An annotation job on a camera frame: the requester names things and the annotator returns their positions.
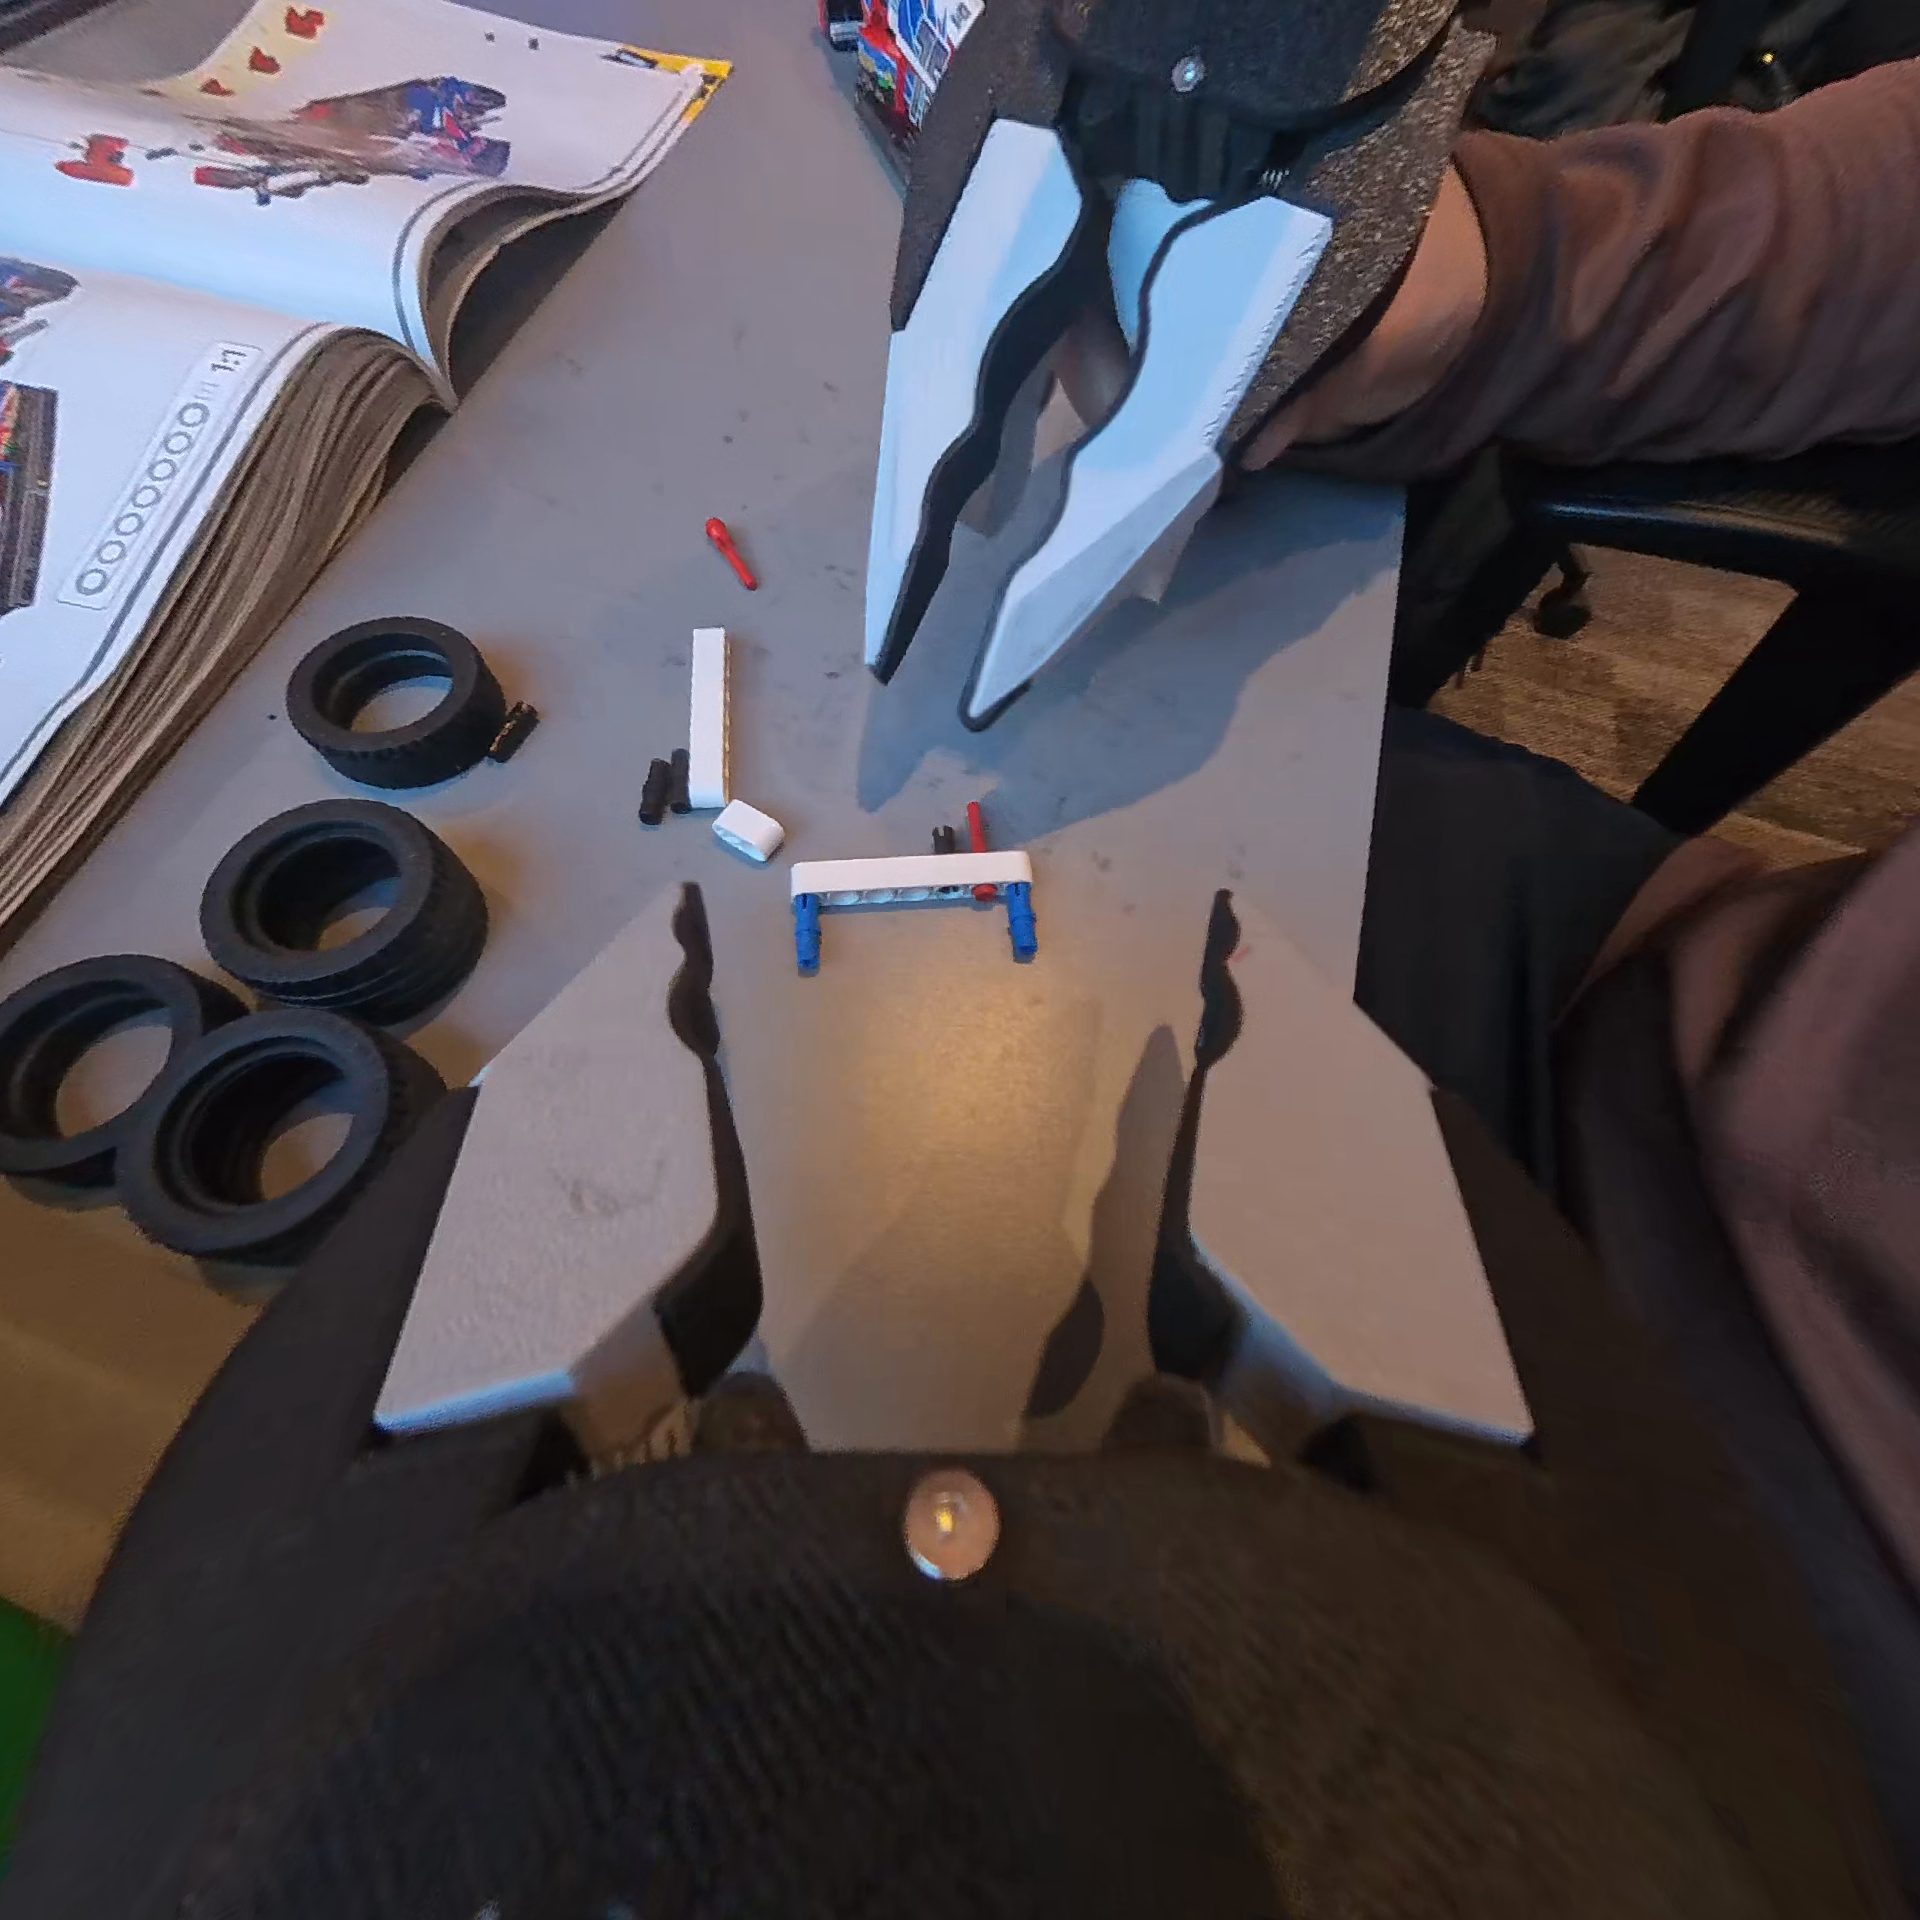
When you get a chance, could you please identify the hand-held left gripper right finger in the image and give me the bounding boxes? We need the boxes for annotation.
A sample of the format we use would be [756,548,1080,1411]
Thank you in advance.
[1144,886,1536,1470]

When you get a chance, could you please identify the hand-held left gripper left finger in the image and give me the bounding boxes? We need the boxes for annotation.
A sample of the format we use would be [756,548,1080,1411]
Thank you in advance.
[373,882,768,1470]

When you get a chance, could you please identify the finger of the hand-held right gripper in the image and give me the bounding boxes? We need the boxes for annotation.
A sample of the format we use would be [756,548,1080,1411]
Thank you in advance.
[957,180,1338,734]
[864,116,1096,689]

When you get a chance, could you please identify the white toy beam with pins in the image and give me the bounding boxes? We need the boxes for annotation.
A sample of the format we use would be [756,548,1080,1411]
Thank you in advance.
[792,850,1038,911]

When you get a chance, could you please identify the person's right forearm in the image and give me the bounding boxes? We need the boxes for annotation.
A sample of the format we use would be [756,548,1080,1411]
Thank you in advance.
[1425,60,1920,485]

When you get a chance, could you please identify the grey desk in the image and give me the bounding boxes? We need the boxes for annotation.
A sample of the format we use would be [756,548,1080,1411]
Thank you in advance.
[0,0,1412,1622]

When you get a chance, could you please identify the person's right hand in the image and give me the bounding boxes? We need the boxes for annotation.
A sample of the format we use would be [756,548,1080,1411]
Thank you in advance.
[1242,165,1496,473]

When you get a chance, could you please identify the black rubber toy tire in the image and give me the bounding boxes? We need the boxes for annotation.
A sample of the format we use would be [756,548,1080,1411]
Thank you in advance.
[0,955,249,1203]
[198,797,492,1028]
[285,618,510,793]
[117,1009,448,1263]

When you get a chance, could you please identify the colourful printed box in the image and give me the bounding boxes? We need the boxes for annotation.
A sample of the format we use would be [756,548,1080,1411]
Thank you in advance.
[822,0,985,145]

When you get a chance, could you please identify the person's black trousers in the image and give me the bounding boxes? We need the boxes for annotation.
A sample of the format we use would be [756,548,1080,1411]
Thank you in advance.
[1353,703,1706,1203]

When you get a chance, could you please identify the person's brown shirt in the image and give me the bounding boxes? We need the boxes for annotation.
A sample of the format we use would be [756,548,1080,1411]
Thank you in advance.
[1553,817,1920,1729]

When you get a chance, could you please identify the long white toy beam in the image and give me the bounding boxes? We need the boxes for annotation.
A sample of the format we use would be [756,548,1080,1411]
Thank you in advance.
[689,626,731,811]

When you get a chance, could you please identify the black office chair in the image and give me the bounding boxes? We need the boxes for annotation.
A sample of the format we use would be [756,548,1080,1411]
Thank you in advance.
[1387,450,1920,842]

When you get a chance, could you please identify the green plastic box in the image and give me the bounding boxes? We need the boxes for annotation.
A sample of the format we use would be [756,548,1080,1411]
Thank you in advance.
[0,1597,69,1862]

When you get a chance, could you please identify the open instruction booklet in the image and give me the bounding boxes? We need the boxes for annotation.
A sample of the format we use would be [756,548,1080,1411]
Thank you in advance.
[0,0,734,933]

